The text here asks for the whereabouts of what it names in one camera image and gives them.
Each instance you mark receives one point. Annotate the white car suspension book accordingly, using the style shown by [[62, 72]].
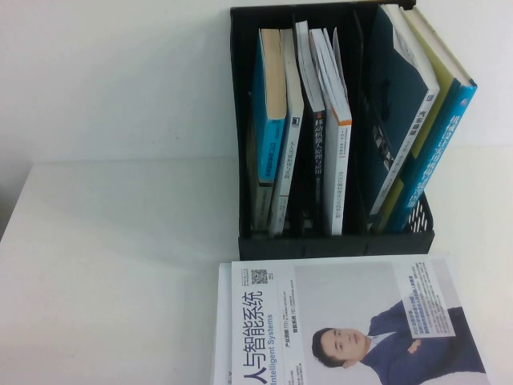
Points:
[[384, 100]]

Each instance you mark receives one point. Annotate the thin grey book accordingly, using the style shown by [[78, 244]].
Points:
[[260, 204]]

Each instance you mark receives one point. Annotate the blue cover paperback book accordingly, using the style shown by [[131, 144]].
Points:
[[272, 152]]

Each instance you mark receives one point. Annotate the white book grey spine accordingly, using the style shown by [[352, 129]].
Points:
[[289, 160]]

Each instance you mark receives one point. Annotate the black plastic book stand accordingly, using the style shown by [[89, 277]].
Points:
[[300, 248]]

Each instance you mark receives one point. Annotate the black spine book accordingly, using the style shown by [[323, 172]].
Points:
[[318, 140]]

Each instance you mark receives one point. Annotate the white book orange stripe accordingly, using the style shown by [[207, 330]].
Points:
[[338, 180]]

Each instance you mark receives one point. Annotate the white magazine grey lettering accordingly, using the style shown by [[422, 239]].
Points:
[[224, 353]]

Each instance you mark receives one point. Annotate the magazine with man portrait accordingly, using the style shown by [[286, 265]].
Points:
[[360, 321]]

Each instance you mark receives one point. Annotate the yellow cover blue spine hardback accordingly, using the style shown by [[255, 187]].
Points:
[[441, 160]]

